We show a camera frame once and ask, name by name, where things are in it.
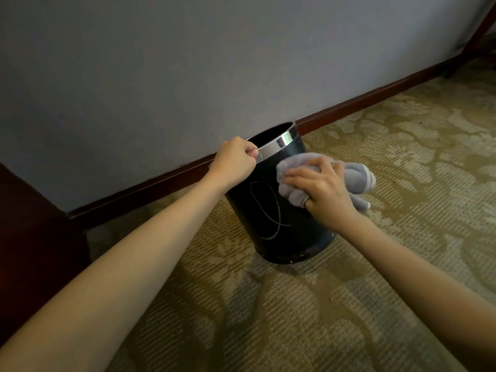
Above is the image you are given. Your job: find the person's left hand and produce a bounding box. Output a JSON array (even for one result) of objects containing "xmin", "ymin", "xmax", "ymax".
[{"xmin": 208, "ymin": 136, "xmax": 259, "ymax": 190}]

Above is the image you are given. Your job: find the person's right hand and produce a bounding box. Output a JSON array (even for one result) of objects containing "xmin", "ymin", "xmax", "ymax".
[{"xmin": 278, "ymin": 156, "xmax": 360, "ymax": 230}]

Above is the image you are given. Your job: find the black round waste bin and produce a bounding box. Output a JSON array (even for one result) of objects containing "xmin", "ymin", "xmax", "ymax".
[{"xmin": 224, "ymin": 121, "xmax": 336, "ymax": 265}]

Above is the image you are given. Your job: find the grey cleaning cloth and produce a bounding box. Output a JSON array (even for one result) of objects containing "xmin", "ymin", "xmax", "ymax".
[{"xmin": 276, "ymin": 152, "xmax": 377, "ymax": 213}]

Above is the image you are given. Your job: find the person's right forearm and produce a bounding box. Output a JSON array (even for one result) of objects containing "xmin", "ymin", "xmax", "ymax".
[{"xmin": 333, "ymin": 213, "xmax": 496, "ymax": 372}]

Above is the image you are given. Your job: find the person's left forearm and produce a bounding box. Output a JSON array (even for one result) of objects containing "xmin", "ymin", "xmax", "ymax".
[{"xmin": 0, "ymin": 172, "xmax": 230, "ymax": 372}]

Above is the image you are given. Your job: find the dark wooden baseboard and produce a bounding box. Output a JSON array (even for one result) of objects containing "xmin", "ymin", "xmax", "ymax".
[{"xmin": 67, "ymin": 54, "xmax": 471, "ymax": 230}]

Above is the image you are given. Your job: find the dark wooden furniture leg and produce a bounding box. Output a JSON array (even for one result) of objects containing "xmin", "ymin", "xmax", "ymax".
[{"xmin": 442, "ymin": 2, "xmax": 496, "ymax": 80}]

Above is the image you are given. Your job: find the dark wooden cabinet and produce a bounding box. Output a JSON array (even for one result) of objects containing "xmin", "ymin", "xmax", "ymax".
[{"xmin": 0, "ymin": 162, "xmax": 92, "ymax": 347}]

